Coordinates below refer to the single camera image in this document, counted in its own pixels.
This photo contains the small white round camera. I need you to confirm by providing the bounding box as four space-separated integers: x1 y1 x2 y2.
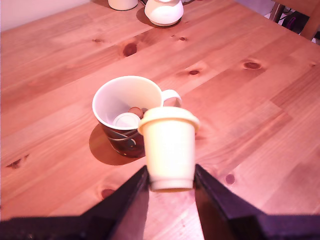
144 0 185 27

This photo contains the white coffee capsule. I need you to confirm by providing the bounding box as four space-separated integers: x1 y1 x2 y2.
112 112 142 130

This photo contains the cream coffee capsule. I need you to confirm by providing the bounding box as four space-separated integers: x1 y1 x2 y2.
137 106 201 193

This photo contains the wooden chair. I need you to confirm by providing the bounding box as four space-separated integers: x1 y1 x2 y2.
268 0 320 41

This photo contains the dark patterned mug white handle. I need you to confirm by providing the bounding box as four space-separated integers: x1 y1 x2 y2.
91 75 183 159

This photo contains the brown coffee capsule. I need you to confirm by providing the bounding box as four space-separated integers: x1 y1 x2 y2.
128 106 145 119

